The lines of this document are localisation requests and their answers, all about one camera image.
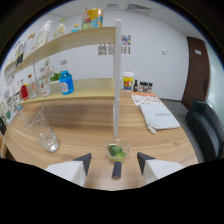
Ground two-tier wooden shelf rack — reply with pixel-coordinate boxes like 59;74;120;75
3;18;123;139

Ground clear stemless drinking glass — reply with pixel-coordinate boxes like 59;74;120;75
18;104;60;153

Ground dark brown door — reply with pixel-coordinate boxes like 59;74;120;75
181;36;211;110

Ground blue liquid bottle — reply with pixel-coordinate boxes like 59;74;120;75
59;69;75;96

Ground black office chair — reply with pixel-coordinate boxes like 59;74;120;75
184;99;224;164

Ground wall posters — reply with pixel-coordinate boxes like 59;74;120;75
97;34;133;56

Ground black yellow soda water can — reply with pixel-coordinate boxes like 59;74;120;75
14;41;25;68

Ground yellow printed drink can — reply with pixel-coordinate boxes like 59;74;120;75
81;8;104;30

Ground tall glass jar cork lid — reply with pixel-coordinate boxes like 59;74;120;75
24;32;37;57

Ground orange patterned cloth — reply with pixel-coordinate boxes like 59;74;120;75
130;92;158;107

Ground small glass bowl of limes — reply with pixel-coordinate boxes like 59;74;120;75
106;139;131;164

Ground clear bottle orange cap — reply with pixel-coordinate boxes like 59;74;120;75
27;74;38;100

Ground clear bottle green cap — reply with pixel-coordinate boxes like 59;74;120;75
53;18;67;39

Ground green potted plant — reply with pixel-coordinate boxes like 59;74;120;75
49;71;63;83

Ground clear bottle white cap red label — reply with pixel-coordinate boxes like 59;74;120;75
38;77;51;98

